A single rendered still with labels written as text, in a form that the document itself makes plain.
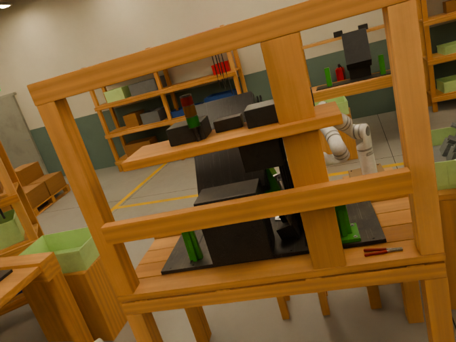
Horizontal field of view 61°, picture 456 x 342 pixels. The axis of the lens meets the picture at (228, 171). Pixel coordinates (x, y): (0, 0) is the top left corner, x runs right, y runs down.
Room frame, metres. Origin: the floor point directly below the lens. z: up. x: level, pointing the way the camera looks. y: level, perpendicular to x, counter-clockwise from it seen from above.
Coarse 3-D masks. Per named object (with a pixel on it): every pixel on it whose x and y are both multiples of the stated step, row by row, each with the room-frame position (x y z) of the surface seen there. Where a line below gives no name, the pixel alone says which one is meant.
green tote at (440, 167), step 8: (440, 128) 2.51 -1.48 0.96; (448, 128) 2.48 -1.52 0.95; (432, 136) 2.52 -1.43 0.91; (440, 136) 2.50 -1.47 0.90; (432, 144) 2.52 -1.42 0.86; (440, 144) 2.50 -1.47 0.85; (440, 168) 1.99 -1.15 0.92; (448, 168) 1.97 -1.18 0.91; (440, 176) 1.99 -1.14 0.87; (448, 176) 1.97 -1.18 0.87; (440, 184) 1.99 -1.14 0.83; (448, 184) 1.98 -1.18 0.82
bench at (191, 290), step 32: (384, 224) 1.66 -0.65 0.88; (160, 256) 1.98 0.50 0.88; (288, 256) 1.62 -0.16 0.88; (352, 256) 1.47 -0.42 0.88; (384, 256) 1.41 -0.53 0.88; (416, 256) 1.35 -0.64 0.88; (160, 288) 1.66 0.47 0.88; (192, 288) 1.60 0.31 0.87; (224, 288) 1.56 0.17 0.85; (256, 288) 1.52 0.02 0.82; (288, 288) 1.49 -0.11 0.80; (320, 288) 1.45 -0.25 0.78; (416, 288) 1.91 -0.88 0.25; (448, 288) 1.32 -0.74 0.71; (128, 320) 1.70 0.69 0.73; (192, 320) 2.27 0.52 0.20; (416, 320) 1.91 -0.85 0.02; (448, 320) 1.33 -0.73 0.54
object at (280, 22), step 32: (320, 0) 1.40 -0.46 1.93; (352, 0) 1.37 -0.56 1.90; (384, 0) 1.35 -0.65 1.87; (224, 32) 1.48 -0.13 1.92; (256, 32) 1.45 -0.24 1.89; (288, 32) 1.43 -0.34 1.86; (96, 64) 1.62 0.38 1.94; (128, 64) 1.58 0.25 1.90; (160, 64) 1.55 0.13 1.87; (32, 96) 1.70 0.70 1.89; (64, 96) 1.66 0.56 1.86
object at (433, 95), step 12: (420, 0) 5.99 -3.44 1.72; (420, 12) 6.33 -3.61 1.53; (444, 12) 6.10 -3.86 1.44; (420, 24) 6.34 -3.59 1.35; (432, 24) 5.87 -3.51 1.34; (420, 36) 6.34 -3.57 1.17; (444, 48) 5.88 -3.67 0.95; (432, 60) 5.88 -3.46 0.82; (444, 60) 5.83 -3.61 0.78; (432, 72) 5.92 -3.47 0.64; (432, 84) 5.93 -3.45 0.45; (444, 84) 5.90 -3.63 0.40; (432, 96) 5.94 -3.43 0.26; (444, 96) 5.84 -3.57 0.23; (432, 108) 5.97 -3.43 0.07
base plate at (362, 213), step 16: (352, 208) 1.86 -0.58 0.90; (368, 208) 1.81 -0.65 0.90; (272, 224) 1.94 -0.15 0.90; (288, 224) 1.89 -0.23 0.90; (368, 224) 1.66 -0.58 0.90; (288, 240) 1.72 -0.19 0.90; (304, 240) 1.68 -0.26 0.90; (368, 240) 1.53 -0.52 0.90; (384, 240) 1.50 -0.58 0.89; (176, 256) 1.89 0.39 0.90; (208, 256) 1.79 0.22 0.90; (176, 272) 1.76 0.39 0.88
